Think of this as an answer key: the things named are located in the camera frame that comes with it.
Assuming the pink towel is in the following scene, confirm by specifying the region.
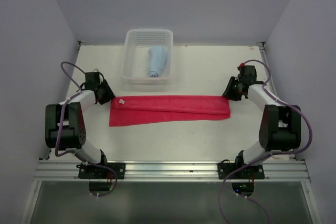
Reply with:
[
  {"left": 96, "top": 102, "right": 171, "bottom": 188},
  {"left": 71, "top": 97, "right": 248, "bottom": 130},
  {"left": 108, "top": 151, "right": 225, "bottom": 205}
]
[{"left": 109, "top": 95, "right": 230, "bottom": 127}]

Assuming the light blue towel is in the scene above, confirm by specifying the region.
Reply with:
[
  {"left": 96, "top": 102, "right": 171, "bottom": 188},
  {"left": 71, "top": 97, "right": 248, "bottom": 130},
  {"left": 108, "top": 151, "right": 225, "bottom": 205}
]
[{"left": 148, "top": 46, "right": 168, "bottom": 78}]

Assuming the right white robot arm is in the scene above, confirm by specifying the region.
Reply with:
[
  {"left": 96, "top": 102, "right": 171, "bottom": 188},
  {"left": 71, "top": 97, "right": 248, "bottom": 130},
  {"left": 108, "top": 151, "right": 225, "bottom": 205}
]
[{"left": 221, "top": 63, "right": 301, "bottom": 178}]

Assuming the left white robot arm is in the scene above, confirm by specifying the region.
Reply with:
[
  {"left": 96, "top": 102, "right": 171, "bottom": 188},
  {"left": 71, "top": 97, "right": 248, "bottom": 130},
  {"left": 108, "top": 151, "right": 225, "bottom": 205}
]
[{"left": 45, "top": 72, "right": 115, "bottom": 178}]

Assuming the white plastic basket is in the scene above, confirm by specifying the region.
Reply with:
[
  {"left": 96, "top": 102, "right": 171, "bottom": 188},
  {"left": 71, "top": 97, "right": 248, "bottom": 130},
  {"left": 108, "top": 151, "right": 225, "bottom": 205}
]
[{"left": 121, "top": 28, "right": 174, "bottom": 84}]

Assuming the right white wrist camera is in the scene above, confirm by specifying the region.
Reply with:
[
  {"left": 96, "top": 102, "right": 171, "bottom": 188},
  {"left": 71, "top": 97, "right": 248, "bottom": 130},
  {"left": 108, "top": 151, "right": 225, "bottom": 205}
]
[{"left": 237, "top": 62, "right": 245, "bottom": 70}]

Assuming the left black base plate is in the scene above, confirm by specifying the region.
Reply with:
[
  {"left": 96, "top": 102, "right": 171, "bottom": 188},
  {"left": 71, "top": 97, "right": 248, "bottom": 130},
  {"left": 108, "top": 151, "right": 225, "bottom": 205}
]
[{"left": 76, "top": 163, "right": 125, "bottom": 179}]

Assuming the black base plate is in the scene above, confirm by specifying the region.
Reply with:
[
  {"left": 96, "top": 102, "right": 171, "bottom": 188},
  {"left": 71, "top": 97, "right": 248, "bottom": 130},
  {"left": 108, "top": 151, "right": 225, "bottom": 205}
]
[
  {"left": 217, "top": 159, "right": 265, "bottom": 180},
  {"left": 76, "top": 163, "right": 125, "bottom": 179}
]

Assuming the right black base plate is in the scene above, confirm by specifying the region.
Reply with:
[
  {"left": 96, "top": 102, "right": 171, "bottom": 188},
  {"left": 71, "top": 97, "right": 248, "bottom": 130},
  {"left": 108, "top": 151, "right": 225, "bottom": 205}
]
[{"left": 217, "top": 159, "right": 265, "bottom": 180}]

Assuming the aluminium mounting rail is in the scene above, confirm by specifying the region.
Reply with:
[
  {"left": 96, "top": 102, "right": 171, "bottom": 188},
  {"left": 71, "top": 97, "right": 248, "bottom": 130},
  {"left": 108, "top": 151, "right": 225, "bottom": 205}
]
[{"left": 34, "top": 160, "right": 310, "bottom": 182}]

